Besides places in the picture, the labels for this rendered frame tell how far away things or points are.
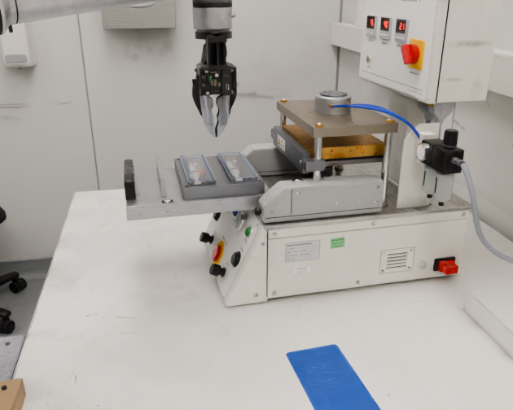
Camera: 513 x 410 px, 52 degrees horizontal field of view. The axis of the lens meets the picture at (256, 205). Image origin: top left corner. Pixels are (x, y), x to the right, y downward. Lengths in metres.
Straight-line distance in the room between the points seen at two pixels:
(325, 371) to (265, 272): 0.24
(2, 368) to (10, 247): 1.87
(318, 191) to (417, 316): 0.32
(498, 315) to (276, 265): 0.43
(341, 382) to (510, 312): 0.37
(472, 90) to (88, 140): 1.90
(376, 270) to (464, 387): 0.32
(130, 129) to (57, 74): 0.40
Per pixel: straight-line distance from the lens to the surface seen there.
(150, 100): 2.57
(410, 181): 1.13
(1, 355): 1.08
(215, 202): 1.05
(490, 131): 1.61
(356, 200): 1.08
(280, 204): 1.03
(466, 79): 1.12
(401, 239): 1.16
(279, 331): 1.04
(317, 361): 0.97
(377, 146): 1.13
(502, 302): 1.14
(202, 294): 1.15
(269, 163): 1.29
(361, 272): 1.15
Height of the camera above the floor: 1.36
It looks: 22 degrees down
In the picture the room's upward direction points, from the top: straight up
